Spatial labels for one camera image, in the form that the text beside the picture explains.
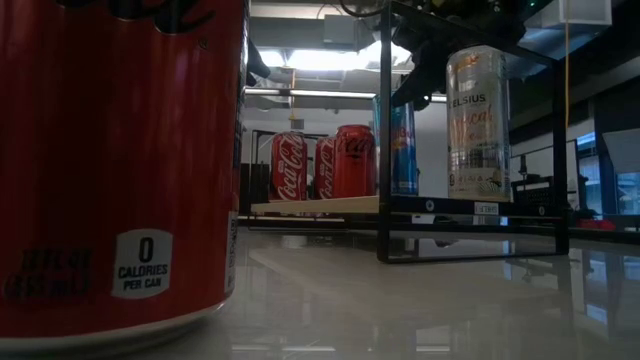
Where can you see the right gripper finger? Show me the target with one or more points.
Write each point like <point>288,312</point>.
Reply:
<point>422,80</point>

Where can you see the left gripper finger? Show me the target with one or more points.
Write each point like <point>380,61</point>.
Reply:
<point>256,65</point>

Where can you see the blue silver Red Bull can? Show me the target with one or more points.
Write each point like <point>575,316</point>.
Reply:
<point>404,155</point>

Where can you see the white Celsius can black lid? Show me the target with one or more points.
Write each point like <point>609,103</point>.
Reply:
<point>477,150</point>

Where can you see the red Coca-Cola classic can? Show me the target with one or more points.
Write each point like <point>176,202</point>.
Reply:
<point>325,170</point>
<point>289,167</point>

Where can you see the red Coke Zero can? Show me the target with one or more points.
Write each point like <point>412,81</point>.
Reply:
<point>125,150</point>
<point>355,165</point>

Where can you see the bright ceiling light panel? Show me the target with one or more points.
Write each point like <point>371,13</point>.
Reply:
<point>325,60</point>

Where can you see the long tube light fixture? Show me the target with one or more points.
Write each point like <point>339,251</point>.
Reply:
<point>325,93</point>

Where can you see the grey ceiling box unit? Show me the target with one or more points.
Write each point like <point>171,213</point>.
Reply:
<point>340,30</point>

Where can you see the white ceiling box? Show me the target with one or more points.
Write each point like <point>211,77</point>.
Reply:
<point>585,12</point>

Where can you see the black equipment stand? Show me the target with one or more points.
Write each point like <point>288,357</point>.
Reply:
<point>537,200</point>

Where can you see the red box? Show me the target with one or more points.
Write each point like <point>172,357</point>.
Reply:
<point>597,225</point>

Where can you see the wooden shelf with black frame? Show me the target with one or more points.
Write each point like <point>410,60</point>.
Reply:
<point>325,205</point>

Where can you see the black table frame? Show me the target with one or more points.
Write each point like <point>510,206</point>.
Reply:
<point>325,226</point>

